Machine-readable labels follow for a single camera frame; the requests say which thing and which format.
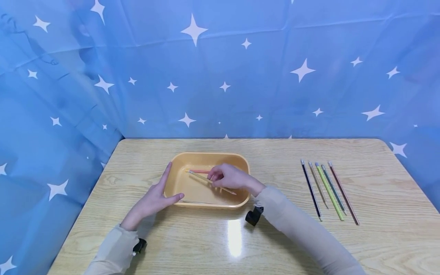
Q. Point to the person's right hand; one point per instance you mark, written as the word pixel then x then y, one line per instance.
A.
pixel 233 177

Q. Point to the dark green pencil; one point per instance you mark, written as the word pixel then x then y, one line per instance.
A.
pixel 334 191

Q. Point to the person's right forearm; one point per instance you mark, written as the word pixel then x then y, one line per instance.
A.
pixel 299 229

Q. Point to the dark blue pencil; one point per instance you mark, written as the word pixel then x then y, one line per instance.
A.
pixel 311 189

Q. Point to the light green pencil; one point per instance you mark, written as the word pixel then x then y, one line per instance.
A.
pixel 329 191

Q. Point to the person's left index finger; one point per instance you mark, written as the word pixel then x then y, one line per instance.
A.
pixel 165 175

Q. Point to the person's left forearm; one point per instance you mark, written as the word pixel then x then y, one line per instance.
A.
pixel 113 252

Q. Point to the red pencil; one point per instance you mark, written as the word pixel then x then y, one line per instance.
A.
pixel 199 171

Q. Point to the person's left hand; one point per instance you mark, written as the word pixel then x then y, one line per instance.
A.
pixel 147 204

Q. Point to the tan pencil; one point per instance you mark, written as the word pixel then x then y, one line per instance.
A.
pixel 318 184

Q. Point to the grey pencil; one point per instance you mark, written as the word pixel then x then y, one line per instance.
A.
pixel 199 202

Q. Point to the person's left thumb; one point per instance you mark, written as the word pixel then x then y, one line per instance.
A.
pixel 173 197

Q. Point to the orange plastic tray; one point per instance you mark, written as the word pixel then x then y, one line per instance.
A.
pixel 192 189

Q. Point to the black wrist band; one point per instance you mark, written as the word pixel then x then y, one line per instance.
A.
pixel 253 215
pixel 139 246

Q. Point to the person's right fingers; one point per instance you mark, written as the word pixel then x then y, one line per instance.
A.
pixel 216 177

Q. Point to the yellow pencil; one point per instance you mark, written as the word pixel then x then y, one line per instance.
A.
pixel 199 176

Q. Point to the brown pencil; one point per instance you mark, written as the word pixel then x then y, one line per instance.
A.
pixel 343 193

